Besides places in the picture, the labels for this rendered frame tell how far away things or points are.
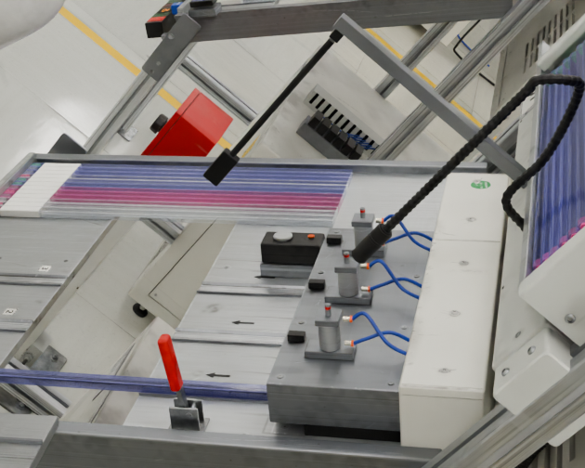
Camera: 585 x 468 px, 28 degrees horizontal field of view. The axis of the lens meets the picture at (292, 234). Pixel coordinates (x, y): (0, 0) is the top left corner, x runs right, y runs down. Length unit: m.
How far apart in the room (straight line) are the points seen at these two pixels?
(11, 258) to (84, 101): 1.95
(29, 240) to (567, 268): 0.87
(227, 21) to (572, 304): 1.64
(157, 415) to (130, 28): 2.89
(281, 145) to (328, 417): 1.55
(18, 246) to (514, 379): 0.83
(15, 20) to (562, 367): 0.58
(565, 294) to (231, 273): 0.59
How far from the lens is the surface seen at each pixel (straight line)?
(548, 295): 1.00
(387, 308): 1.26
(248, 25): 2.52
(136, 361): 1.86
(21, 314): 1.46
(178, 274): 2.82
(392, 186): 1.68
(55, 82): 3.51
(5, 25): 1.12
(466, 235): 1.36
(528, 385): 1.02
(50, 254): 1.59
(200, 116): 2.17
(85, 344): 2.80
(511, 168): 1.33
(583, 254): 0.98
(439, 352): 1.15
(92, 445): 1.21
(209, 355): 1.32
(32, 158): 1.86
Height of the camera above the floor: 1.78
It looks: 29 degrees down
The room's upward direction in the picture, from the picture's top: 44 degrees clockwise
